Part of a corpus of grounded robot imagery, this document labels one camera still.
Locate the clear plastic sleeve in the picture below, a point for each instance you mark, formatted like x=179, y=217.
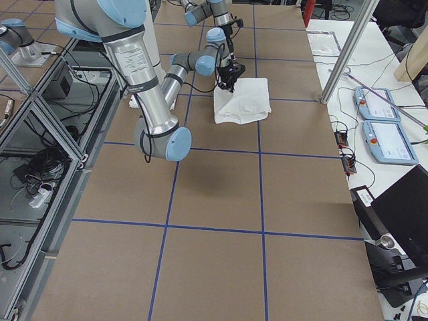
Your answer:
x=324, y=43

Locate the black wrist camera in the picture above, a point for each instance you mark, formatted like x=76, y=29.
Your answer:
x=238, y=22
x=235, y=69

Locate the orange circuit board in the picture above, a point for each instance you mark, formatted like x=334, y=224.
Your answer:
x=348, y=165
x=341, y=139

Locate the upper orange circuit board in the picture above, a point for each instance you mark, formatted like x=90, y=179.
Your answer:
x=341, y=139

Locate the aluminium frame post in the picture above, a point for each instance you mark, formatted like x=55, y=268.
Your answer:
x=351, y=42

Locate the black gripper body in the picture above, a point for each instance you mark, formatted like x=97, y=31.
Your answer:
x=227, y=31
x=227, y=81

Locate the blue teach pendant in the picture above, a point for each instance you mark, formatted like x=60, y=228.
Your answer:
x=388, y=143
x=371, y=107

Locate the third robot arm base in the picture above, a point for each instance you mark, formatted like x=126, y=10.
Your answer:
x=16, y=40

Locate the white pedestal column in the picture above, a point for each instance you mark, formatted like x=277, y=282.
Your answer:
x=150, y=42

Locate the upper blue teach pendant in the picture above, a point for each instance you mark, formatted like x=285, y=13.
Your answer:
x=371, y=107

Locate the small metal cup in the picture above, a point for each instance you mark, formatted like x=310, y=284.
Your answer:
x=386, y=241

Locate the white power strip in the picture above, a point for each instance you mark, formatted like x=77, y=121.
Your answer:
x=41, y=196

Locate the lower orange circuit board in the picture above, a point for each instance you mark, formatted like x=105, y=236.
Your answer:
x=348, y=165

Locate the white printed t-shirt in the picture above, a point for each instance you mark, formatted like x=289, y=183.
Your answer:
x=249, y=102

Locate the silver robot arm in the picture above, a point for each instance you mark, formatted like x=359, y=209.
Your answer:
x=120, y=27
x=218, y=10

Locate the lower blue teach pendant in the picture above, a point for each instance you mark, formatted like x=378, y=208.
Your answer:
x=388, y=143

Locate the aluminium frame table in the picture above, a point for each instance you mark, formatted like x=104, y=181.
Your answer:
x=53, y=138

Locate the black laptop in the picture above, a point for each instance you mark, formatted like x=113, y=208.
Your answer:
x=402, y=209

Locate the black box white label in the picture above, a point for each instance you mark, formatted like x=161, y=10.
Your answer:
x=362, y=200

